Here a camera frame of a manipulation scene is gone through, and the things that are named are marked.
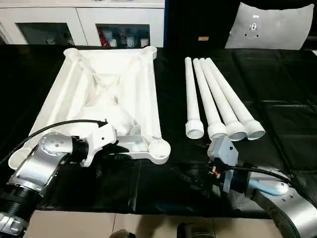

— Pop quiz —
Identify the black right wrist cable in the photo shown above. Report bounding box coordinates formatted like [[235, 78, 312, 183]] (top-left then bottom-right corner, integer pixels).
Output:
[[227, 165, 293, 184]]

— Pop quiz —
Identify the grey printed cushion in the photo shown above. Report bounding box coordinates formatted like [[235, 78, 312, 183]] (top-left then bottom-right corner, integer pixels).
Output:
[[224, 1, 315, 50]]

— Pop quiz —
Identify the black padded work mat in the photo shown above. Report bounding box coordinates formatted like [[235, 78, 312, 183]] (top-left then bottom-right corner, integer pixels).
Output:
[[0, 46, 317, 219]]

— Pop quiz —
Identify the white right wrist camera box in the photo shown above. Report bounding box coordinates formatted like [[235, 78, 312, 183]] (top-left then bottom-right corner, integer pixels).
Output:
[[207, 135, 239, 193]]

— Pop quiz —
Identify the white plastic table leg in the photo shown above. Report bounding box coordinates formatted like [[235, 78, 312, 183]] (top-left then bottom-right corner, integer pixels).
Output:
[[199, 58, 248, 142], [205, 58, 266, 141], [192, 58, 228, 141], [184, 57, 205, 139]]

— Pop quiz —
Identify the red bottle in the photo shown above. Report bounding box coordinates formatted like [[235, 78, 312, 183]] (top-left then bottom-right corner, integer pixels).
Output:
[[98, 27, 108, 47]]

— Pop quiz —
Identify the white glass-door cabinet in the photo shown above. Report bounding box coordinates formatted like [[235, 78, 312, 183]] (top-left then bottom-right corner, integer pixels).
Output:
[[0, 0, 164, 48]]

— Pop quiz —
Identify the black cabinet with gold label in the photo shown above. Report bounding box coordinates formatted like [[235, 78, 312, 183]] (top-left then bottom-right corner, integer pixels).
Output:
[[163, 0, 240, 49]]

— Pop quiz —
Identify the white plastic table top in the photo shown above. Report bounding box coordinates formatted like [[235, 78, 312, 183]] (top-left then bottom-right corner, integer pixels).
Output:
[[7, 46, 172, 171]]

